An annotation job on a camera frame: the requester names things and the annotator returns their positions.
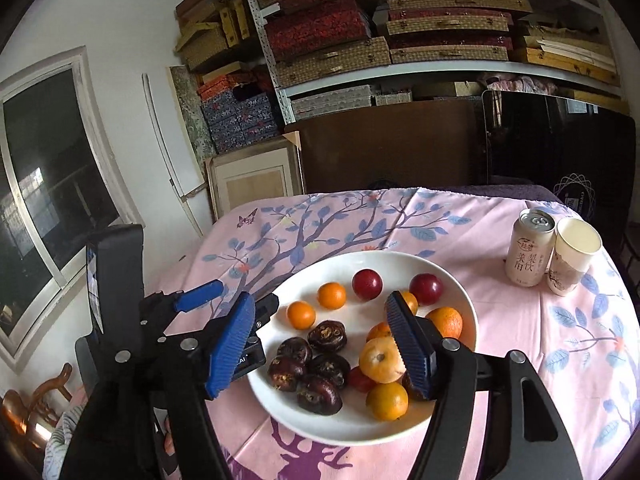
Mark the small orange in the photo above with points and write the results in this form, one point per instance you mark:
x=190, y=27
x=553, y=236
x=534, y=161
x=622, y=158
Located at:
x=332, y=295
x=300, y=315
x=387, y=401

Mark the orange tangerine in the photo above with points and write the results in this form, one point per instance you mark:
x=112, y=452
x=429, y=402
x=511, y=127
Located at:
x=450, y=322
x=377, y=332

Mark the large yellow orange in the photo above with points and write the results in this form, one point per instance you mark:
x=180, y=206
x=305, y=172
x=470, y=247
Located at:
x=377, y=360

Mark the dark purple cloth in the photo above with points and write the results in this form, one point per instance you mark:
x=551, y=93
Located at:
x=490, y=192

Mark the large dark brown water chestnut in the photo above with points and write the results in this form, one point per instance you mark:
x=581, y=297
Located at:
x=319, y=394

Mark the white-framed window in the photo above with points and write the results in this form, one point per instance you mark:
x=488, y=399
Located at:
x=50, y=185

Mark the small dark brown water chestnut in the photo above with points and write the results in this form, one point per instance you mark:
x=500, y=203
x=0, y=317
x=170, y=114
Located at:
x=407, y=389

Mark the reddish wooden chair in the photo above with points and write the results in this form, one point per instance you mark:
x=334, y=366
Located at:
x=50, y=385

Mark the stack of blue patterned boxes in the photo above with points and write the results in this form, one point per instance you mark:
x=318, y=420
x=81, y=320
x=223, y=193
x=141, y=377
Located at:
x=240, y=120

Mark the stack of woven boxes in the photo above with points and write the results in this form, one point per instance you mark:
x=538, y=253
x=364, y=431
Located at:
x=330, y=60

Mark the beige drink can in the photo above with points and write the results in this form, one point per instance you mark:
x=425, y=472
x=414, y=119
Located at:
x=530, y=255

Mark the stack of yellow wooden boxes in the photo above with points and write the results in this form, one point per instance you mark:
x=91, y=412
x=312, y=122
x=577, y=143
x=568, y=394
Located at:
x=565, y=57

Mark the small yellow fruit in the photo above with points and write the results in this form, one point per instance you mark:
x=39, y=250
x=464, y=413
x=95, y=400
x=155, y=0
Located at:
x=412, y=305

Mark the brown wooden board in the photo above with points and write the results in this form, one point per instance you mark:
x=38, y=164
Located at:
x=380, y=145

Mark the pink printed tablecloth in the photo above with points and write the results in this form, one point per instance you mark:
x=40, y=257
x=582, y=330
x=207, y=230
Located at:
x=500, y=335

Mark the red plum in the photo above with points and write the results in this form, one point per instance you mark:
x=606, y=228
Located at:
x=367, y=284
x=426, y=289

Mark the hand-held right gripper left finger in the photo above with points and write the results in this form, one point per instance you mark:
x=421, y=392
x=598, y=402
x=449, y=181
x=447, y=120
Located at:
x=230, y=345

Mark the grey patterned box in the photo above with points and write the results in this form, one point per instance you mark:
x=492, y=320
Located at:
x=330, y=102

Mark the green marbled board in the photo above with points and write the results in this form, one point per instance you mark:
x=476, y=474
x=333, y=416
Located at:
x=192, y=115

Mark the white board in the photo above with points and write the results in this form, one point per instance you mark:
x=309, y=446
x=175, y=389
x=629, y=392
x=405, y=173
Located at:
x=177, y=150

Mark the black glossy panel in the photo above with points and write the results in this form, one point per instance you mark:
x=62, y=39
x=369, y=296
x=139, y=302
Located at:
x=540, y=140

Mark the white ceramic plate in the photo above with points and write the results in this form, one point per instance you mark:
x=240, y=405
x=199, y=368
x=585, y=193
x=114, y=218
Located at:
x=345, y=265

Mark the stack of orange boxes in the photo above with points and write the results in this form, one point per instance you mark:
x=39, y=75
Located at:
x=225, y=85

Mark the white paper cup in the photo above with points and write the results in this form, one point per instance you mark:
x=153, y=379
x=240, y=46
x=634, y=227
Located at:
x=570, y=265

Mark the white metal shelf unit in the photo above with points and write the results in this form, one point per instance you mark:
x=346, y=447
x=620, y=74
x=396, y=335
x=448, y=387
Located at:
x=265, y=45

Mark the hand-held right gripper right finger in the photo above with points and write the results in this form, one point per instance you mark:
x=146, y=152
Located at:
x=407, y=350

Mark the pink floral cloth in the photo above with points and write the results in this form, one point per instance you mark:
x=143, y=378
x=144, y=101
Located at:
x=515, y=82

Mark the person's left forearm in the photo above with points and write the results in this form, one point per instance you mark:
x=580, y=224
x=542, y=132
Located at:
x=65, y=435

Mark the small red cherry tomato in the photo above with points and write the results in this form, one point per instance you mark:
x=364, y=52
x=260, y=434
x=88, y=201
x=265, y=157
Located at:
x=357, y=380

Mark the wooden picture frame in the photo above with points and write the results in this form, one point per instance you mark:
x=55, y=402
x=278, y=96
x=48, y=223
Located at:
x=255, y=185

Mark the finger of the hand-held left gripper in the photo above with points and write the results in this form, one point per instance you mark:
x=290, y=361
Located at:
x=200, y=292
x=265, y=310

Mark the stack of red patterned boxes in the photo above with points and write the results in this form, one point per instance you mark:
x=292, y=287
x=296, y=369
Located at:
x=315, y=27

